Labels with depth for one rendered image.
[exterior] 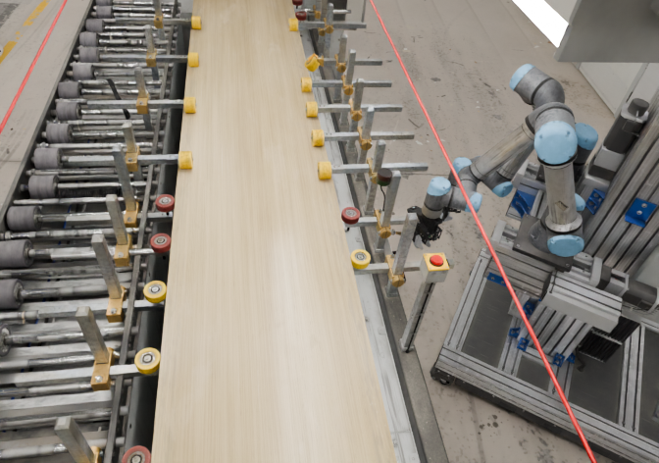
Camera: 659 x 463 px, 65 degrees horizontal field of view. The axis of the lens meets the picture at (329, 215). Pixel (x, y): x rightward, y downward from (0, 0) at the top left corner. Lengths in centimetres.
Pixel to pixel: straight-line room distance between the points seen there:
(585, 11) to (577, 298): 184
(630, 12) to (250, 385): 154
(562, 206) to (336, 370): 92
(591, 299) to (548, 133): 79
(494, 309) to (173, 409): 185
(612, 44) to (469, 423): 253
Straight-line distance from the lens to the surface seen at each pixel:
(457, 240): 356
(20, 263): 237
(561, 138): 169
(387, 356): 217
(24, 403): 211
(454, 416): 284
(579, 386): 292
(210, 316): 190
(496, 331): 292
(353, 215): 224
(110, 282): 202
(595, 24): 41
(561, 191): 183
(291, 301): 193
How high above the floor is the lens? 246
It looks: 45 degrees down
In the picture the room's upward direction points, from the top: 7 degrees clockwise
